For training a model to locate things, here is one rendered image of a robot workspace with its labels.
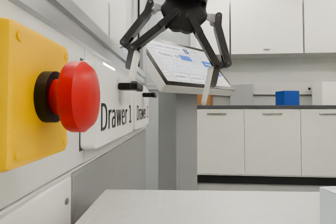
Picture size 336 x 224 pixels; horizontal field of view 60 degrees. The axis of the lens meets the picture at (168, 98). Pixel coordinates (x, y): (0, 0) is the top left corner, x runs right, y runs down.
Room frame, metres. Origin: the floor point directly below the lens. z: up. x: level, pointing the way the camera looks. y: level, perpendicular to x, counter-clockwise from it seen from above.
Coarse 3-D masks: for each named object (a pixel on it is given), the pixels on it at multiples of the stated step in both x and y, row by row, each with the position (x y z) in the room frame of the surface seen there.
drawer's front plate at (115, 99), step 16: (96, 64) 0.36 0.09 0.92; (112, 80) 0.44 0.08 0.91; (112, 96) 0.45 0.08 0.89; (128, 96) 0.58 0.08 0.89; (128, 112) 0.59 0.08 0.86; (96, 128) 0.36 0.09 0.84; (112, 128) 0.45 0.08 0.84; (128, 128) 0.59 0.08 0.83; (80, 144) 0.35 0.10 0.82; (96, 144) 0.36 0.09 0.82
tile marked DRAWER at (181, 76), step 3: (174, 72) 1.24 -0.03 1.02; (177, 72) 1.25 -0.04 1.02; (174, 75) 1.22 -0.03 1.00; (177, 75) 1.23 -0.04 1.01; (180, 75) 1.25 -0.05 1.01; (183, 75) 1.27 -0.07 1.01; (186, 75) 1.28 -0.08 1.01; (177, 78) 1.21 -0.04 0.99; (180, 78) 1.23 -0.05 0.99; (183, 78) 1.25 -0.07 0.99; (186, 78) 1.26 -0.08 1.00; (189, 78) 1.28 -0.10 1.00
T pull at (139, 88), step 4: (120, 84) 0.48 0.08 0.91; (124, 84) 0.48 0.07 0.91; (128, 84) 0.48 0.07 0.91; (132, 84) 0.46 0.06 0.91; (136, 84) 0.46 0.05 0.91; (140, 84) 0.50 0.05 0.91; (120, 88) 0.48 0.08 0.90; (124, 88) 0.48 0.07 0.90; (128, 88) 0.48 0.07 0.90; (132, 88) 0.46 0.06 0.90; (136, 88) 0.46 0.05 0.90; (140, 88) 0.50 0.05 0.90
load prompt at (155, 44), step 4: (152, 44) 1.30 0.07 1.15; (156, 44) 1.32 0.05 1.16; (160, 44) 1.35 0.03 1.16; (164, 44) 1.37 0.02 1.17; (168, 44) 1.40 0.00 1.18; (160, 48) 1.32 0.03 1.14; (164, 48) 1.34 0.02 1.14; (168, 48) 1.37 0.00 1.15; (172, 48) 1.40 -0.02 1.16; (176, 48) 1.42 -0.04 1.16; (180, 48) 1.45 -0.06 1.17; (184, 48) 1.48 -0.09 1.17; (180, 52) 1.42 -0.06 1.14; (184, 52) 1.45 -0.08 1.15; (188, 52) 1.48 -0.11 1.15
